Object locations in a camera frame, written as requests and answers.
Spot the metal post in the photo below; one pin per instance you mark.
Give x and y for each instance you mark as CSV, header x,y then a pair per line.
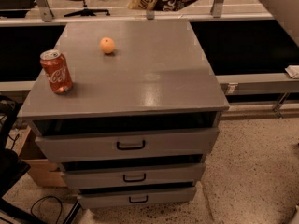
x,y
216,9
150,15
44,10

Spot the cardboard box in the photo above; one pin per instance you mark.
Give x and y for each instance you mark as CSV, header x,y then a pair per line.
x,y
43,172

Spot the middle metal post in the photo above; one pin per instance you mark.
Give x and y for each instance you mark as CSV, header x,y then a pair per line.
x,y
150,15

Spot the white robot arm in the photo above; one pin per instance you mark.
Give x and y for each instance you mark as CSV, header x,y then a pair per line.
x,y
286,12

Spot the right metal post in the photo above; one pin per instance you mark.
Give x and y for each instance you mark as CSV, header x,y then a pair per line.
x,y
216,9

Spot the white paper on ledge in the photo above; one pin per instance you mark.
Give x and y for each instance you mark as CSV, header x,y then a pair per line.
x,y
293,71

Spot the middle grey drawer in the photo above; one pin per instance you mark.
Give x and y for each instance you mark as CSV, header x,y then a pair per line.
x,y
133,176

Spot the grey drawer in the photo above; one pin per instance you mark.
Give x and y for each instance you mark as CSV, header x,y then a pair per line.
x,y
117,146
136,197
133,176

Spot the red coke can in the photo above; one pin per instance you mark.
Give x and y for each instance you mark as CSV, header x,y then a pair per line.
x,y
56,69

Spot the left metal post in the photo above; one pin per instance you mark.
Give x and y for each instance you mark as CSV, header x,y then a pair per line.
x,y
44,10

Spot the top grey drawer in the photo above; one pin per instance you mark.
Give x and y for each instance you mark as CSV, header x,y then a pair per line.
x,y
117,146

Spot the grey drawer cabinet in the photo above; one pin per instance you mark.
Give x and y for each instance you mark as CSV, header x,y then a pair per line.
x,y
157,80

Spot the orange fruit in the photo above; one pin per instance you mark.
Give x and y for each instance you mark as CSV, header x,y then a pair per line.
x,y
107,45

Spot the bottom grey drawer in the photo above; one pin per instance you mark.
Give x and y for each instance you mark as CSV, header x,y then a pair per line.
x,y
136,197

